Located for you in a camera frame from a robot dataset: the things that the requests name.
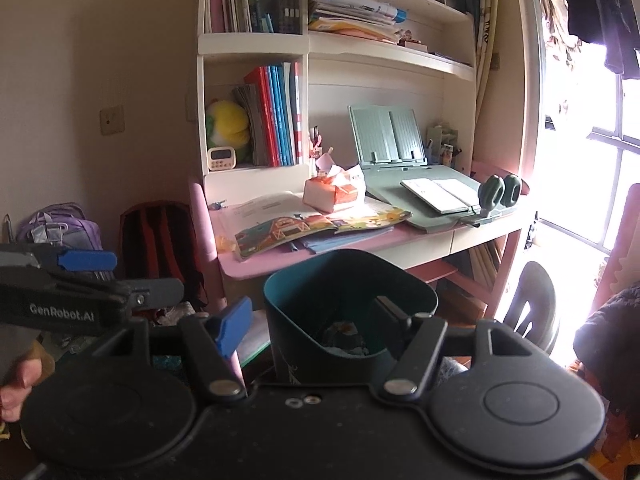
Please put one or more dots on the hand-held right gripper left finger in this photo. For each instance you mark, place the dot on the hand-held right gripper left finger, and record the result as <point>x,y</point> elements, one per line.
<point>232,325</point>

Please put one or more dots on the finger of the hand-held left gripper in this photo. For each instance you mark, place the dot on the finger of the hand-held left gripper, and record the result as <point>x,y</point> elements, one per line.
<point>160,291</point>
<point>85,261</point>

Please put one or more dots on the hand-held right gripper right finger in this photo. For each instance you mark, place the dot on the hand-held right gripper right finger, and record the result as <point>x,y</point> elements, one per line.
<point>415,340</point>

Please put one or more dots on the colourful printed wrapper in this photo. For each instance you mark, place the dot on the colourful printed wrapper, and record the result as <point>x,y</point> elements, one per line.
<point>345,331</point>

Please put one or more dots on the teal waste bin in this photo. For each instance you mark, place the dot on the teal waste bin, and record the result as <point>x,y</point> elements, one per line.
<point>310,310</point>

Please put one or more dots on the person's left hand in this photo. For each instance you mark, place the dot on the person's left hand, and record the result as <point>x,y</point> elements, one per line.
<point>22,375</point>

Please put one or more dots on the red black backpack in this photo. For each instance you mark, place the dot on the red black backpack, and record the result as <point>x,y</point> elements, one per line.
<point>160,245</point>

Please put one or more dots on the purple grey backpack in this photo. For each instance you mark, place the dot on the purple grey backpack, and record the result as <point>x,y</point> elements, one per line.
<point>55,222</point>

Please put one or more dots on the pink desk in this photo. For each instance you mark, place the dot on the pink desk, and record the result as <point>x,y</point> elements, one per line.
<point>260,267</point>

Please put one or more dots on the colourful picture book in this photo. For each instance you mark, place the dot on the colourful picture book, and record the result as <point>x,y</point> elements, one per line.
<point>280,232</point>

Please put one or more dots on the white worksheet book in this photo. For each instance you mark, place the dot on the white worksheet book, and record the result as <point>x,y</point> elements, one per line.
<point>260,207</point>

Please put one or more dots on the light blue folder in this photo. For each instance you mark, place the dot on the light blue folder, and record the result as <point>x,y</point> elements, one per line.
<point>340,242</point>

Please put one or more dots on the grey chair back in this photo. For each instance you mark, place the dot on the grey chair back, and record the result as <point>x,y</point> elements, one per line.
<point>535,305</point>

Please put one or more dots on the white timer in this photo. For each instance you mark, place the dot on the white timer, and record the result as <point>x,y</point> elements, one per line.
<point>220,157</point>

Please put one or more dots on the grey green tilting desk board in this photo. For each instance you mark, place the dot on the grey green tilting desk board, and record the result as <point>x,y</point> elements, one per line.
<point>390,195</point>

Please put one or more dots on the open white notebook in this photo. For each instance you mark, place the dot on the open white notebook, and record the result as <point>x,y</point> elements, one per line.
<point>440,195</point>

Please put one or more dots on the pink tissue box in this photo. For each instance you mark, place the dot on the pink tissue box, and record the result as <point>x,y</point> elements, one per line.
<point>330,195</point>

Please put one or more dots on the green posture corrector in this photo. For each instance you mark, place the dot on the green posture corrector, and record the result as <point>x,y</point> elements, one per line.
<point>500,192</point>

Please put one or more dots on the yellow plush toy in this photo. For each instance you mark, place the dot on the yellow plush toy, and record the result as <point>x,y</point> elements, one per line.
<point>227,127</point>

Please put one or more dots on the grey folders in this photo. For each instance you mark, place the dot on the grey folders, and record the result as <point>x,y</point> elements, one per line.
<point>252,125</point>

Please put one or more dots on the green desk organiser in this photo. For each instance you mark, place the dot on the green desk organiser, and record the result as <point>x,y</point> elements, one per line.
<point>442,145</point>

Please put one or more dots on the dark jacket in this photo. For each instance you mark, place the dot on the dark jacket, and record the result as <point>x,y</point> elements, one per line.
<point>615,360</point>

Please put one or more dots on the green book stand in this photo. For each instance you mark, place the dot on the green book stand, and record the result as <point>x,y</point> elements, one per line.
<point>387,135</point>

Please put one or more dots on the row of red blue books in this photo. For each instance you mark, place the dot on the row of red blue books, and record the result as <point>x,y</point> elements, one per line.
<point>277,115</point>

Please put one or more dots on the white shelf hutch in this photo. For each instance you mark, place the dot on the white shelf hutch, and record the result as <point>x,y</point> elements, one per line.
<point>350,85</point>

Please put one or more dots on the row of thin books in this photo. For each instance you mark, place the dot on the row of thin books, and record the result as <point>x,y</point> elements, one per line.
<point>250,5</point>

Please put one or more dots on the patterned curtain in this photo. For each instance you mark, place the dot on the patterned curtain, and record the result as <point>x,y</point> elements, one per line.
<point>482,20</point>

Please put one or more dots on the stack of papers and booklets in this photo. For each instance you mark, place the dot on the stack of papers and booklets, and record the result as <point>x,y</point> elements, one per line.
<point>350,12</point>

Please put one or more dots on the hanging dark clothes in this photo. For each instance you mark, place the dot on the hanging dark clothes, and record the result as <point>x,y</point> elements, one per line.
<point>615,20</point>

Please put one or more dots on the wall socket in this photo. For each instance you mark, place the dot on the wall socket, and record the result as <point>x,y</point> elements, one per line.
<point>111,120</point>

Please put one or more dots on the window frame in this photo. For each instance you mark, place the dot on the window frame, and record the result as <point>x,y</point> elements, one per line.
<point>620,135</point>

